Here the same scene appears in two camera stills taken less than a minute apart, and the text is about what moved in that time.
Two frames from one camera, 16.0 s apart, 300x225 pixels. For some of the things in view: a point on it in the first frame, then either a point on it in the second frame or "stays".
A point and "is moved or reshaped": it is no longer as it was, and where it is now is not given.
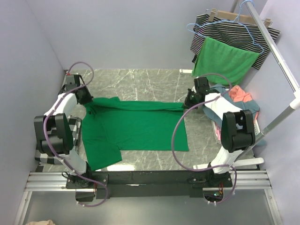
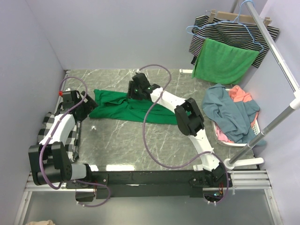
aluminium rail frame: [242, 180] stays
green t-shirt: [110, 126] is moved or reshaped
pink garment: [218, 131] stays
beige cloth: [48, 222] stays
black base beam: [138, 184] stays
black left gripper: [89, 98] → [90, 105]
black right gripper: [187, 104] → [130, 93]
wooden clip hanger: [236, 17] stays
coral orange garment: [237, 94] stays
